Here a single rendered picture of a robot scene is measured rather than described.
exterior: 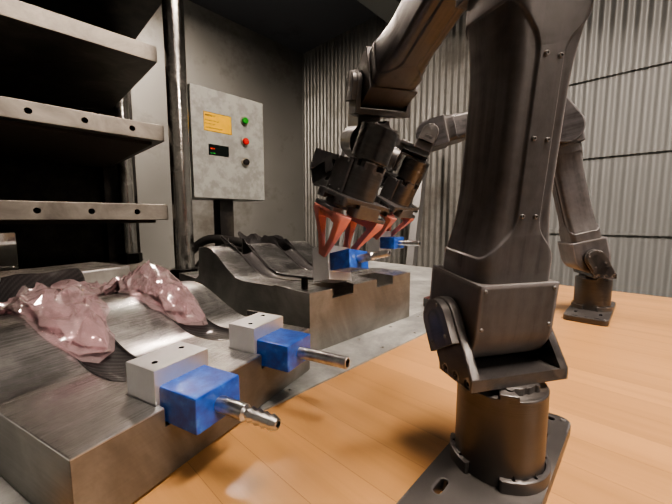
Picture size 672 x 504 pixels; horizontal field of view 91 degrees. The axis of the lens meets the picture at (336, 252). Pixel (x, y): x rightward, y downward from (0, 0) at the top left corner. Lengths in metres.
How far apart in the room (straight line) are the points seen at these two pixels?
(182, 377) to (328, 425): 0.14
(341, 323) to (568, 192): 0.53
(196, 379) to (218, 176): 1.12
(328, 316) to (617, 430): 0.34
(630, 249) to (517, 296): 2.25
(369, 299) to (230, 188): 0.93
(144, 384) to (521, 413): 0.27
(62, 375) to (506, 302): 0.37
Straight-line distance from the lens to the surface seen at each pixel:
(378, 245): 0.80
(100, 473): 0.29
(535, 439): 0.29
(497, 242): 0.25
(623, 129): 2.55
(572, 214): 0.82
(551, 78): 0.27
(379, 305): 0.59
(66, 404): 0.34
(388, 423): 0.36
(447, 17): 0.40
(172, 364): 0.30
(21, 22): 1.29
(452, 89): 2.97
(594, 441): 0.41
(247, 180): 1.42
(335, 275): 0.50
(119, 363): 0.40
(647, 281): 2.52
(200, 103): 1.39
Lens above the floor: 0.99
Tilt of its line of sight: 6 degrees down
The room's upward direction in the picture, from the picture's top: straight up
